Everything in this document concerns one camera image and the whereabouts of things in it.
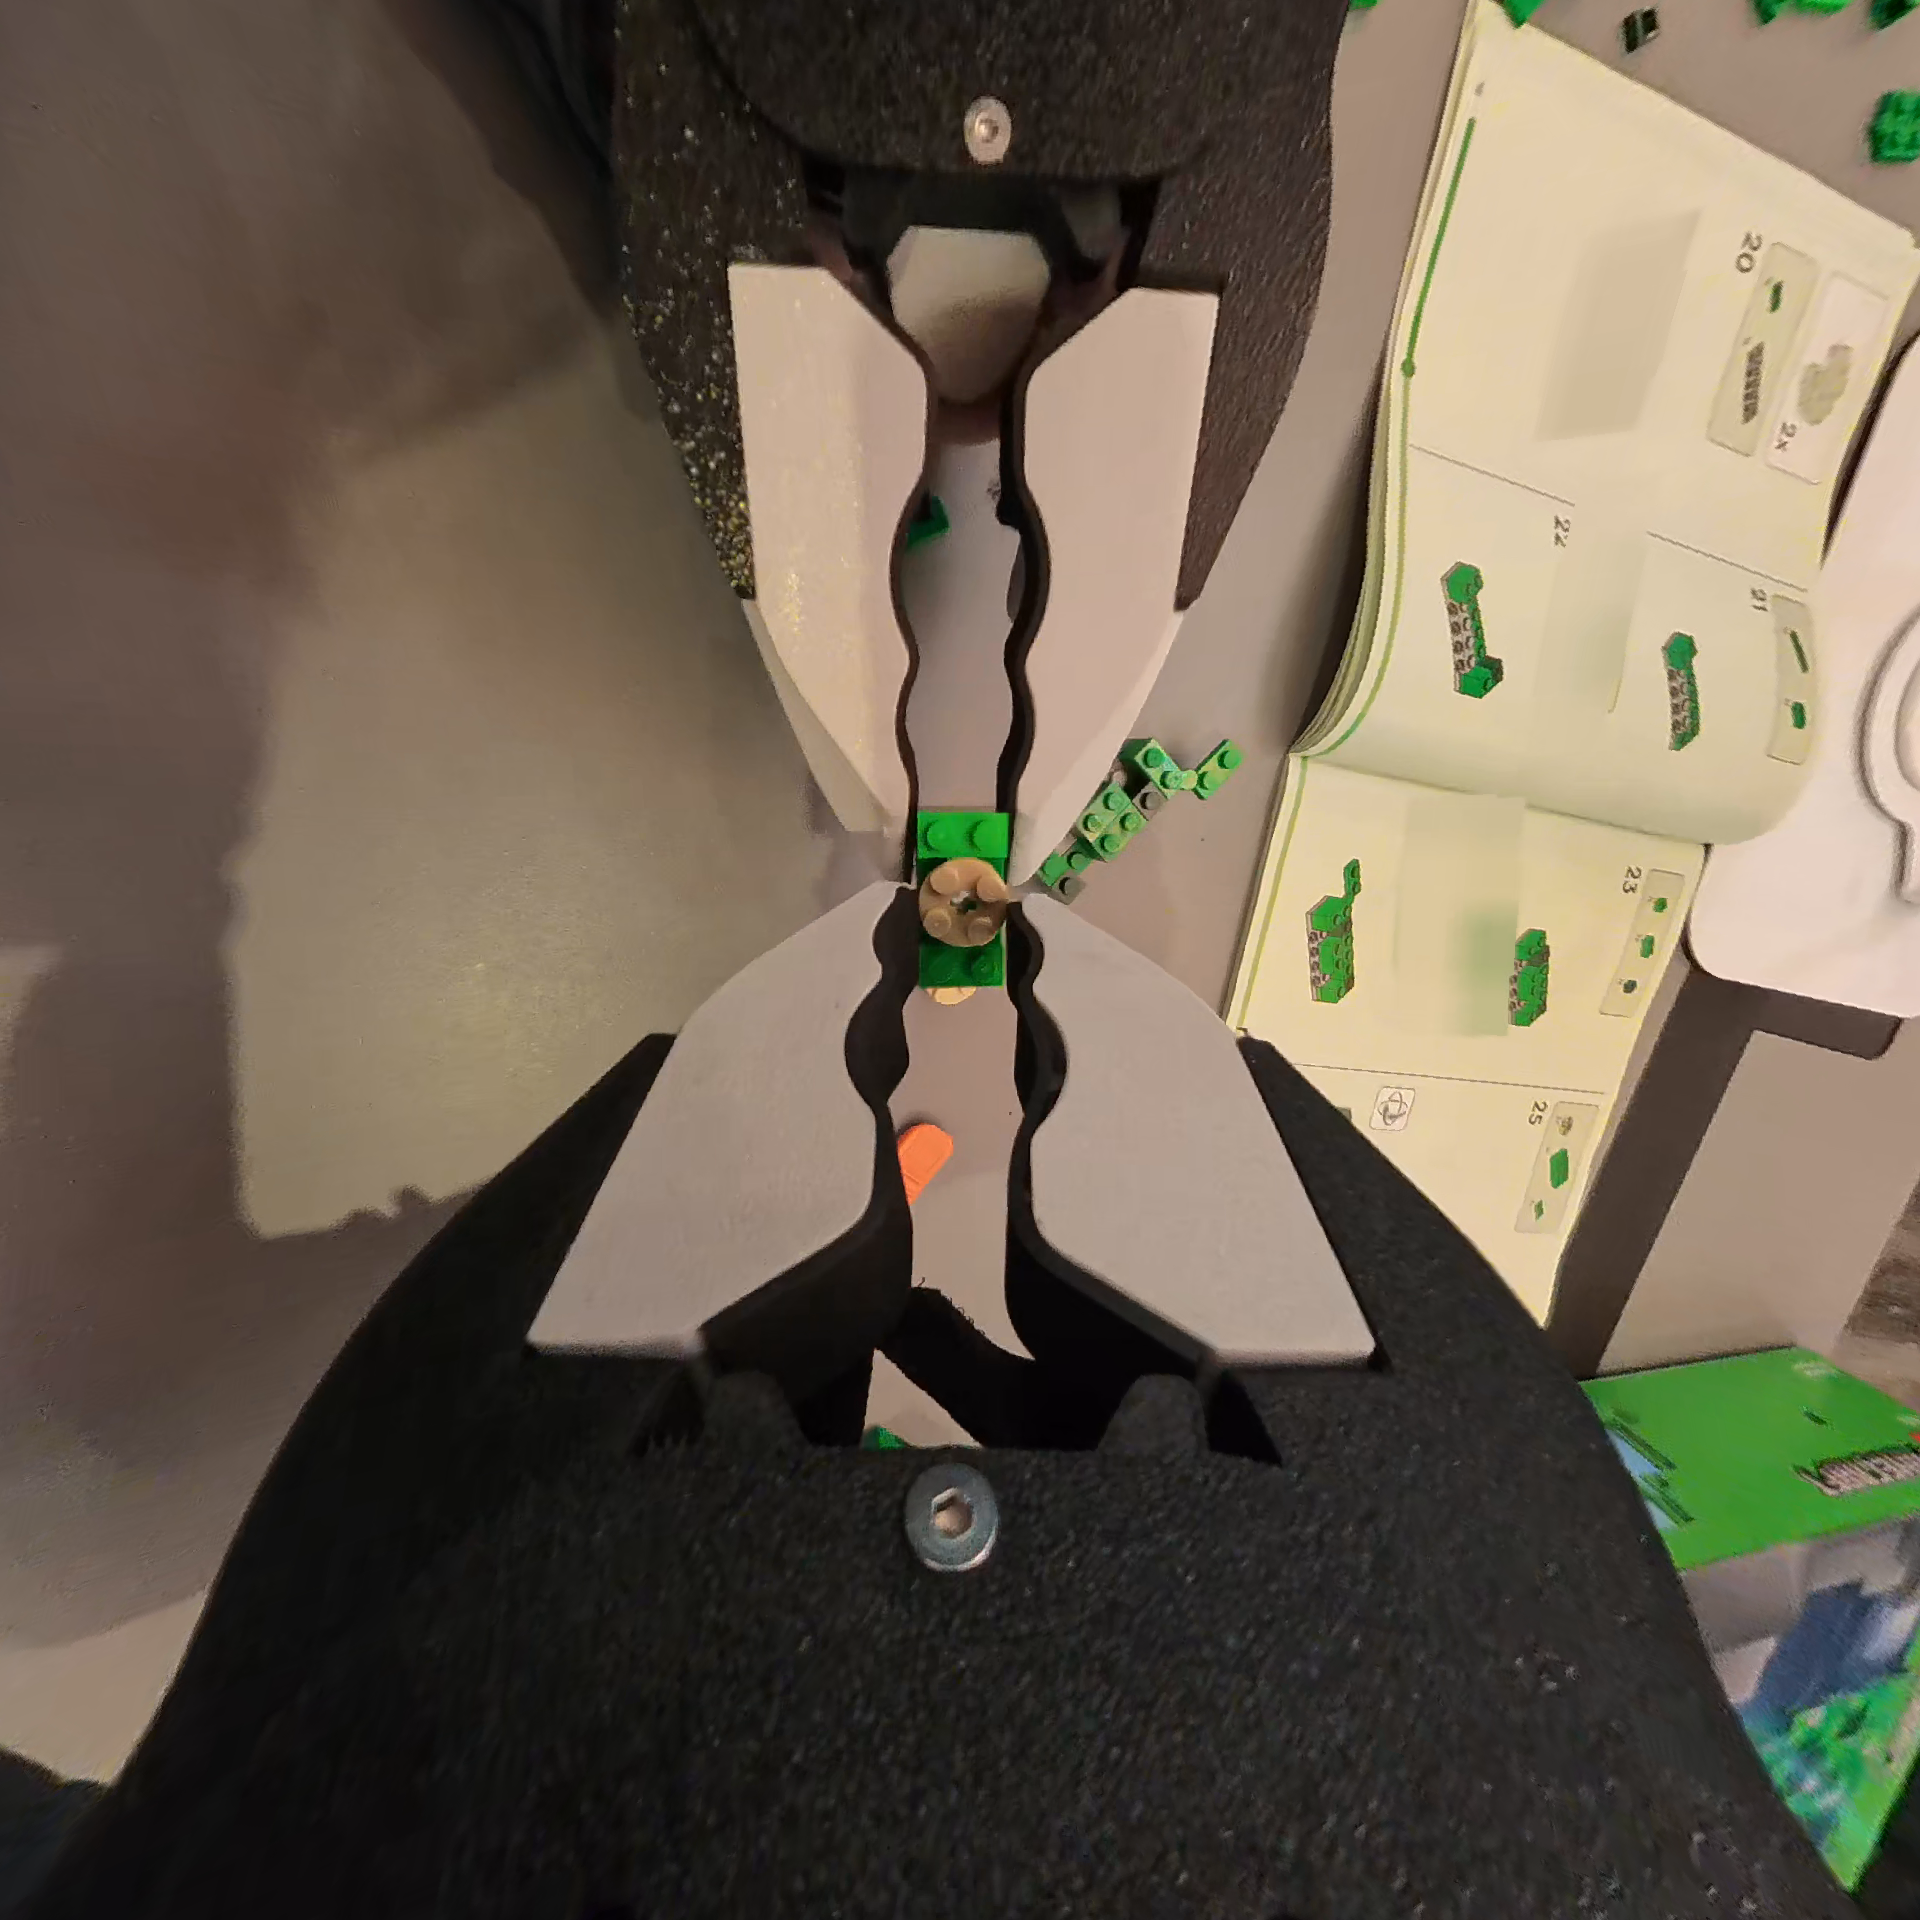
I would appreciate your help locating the green toy brick box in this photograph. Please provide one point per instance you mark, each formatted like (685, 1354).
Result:
(1754, 1440)

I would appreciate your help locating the white panel stand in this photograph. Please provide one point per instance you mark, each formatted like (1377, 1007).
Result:
(1861, 902)

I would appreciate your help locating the green plate with tan stud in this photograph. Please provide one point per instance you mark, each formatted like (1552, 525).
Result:
(965, 902)

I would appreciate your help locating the green and grey brick cluster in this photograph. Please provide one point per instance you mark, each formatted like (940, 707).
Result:
(1119, 817)

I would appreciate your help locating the toy brick instruction booklet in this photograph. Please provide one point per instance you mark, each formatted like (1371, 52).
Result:
(1502, 525)

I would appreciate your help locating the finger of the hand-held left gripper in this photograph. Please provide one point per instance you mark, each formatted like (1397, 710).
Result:
(1119, 525)
(819, 525)

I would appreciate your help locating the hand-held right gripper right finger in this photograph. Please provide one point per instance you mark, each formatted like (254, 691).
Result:
(1184, 1169)

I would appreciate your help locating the dark green toy brick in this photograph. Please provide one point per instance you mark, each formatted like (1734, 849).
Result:
(1640, 24)

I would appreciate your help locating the orange brick separator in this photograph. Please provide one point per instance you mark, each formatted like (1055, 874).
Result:
(923, 1157)

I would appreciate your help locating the grey desk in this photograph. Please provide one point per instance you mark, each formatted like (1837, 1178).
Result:
(378, 601)

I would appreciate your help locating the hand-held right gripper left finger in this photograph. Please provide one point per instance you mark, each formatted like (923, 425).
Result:
(721, 1169)

